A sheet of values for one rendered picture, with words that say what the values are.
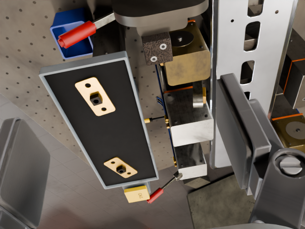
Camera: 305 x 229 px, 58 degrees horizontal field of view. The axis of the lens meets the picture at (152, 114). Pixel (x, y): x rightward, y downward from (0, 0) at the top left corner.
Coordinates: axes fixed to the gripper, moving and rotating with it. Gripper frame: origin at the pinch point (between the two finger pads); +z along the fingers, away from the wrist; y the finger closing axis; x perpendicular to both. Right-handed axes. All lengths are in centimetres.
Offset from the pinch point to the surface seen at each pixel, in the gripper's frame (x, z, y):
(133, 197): -59, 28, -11
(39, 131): -143, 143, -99
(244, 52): -31, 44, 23
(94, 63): -14.4, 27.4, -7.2
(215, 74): -36, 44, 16
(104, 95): -21.2, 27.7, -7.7
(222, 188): -270, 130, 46
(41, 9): -24, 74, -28
